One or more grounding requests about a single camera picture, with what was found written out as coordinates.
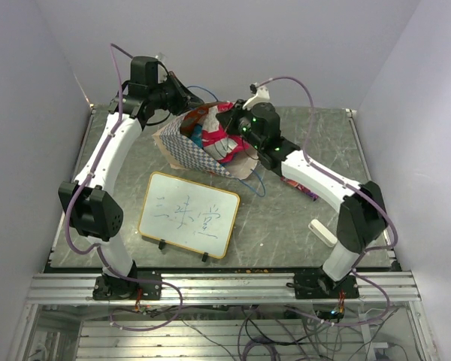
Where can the pink snack packet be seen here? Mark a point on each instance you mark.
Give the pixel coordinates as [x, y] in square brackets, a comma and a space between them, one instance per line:
[215, 141]

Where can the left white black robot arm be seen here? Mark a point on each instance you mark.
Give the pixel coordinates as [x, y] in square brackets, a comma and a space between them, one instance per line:
[93, 218]

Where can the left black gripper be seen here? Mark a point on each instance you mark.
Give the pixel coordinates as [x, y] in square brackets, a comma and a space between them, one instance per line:
[186, 101]

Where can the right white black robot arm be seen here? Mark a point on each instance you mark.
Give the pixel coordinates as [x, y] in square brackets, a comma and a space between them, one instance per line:
[360, 207]

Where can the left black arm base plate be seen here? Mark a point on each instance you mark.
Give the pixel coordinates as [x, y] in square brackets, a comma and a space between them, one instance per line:
[110, 288]

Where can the teal snack packet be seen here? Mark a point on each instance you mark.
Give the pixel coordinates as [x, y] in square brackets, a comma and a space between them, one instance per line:
[197, 140]

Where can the small whiteboard with yellow frame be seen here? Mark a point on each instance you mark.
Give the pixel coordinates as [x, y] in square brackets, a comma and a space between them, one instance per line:
[188, 215]

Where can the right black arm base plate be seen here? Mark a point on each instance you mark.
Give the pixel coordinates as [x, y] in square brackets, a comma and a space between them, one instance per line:
[313, 283]

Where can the purple snack packet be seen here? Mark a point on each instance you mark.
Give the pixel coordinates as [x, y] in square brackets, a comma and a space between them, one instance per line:
[299, 187]

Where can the aluminium extrusion rail frame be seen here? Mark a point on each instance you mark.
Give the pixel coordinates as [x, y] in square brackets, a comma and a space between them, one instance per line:
[225, 289]

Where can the blue checkered paper bag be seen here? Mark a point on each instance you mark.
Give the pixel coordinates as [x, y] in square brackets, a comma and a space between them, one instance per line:
[181, 153]

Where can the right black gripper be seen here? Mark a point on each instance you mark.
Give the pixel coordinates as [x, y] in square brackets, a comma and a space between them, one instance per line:
[229, 118]

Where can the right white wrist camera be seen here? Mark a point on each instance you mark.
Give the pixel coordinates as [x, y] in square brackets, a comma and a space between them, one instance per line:
[260, 95]

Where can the orange snack packet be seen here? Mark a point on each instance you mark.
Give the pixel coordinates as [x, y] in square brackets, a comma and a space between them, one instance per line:
[194, 118]

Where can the white whiteboard eraser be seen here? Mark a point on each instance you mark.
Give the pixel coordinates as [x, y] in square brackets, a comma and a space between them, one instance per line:
[322, 233]

